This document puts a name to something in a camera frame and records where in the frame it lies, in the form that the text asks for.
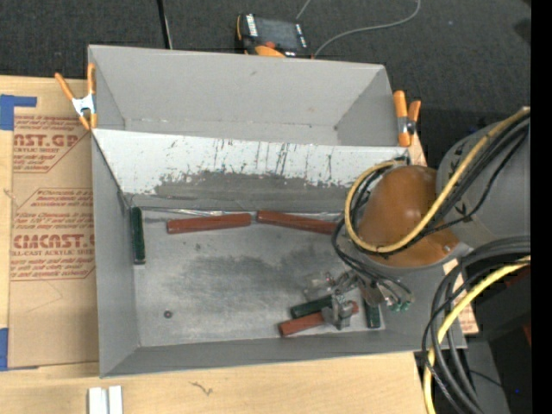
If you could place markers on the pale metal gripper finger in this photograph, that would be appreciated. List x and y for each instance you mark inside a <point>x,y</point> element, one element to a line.
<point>320,284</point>
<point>338,313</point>

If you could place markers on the dark green flat block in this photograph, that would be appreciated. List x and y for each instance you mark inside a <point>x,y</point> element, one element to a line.
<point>373,315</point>
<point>308,309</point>
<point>138,235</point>

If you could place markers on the red-brown flat block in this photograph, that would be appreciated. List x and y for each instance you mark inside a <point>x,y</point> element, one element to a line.
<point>302,324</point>
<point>209,223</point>
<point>297,222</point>

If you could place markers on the grey metal bin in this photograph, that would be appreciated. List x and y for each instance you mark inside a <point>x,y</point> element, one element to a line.
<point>241,283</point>

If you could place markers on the brown cardboard board red print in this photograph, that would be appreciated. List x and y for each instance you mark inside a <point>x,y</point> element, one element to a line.
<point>52,309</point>

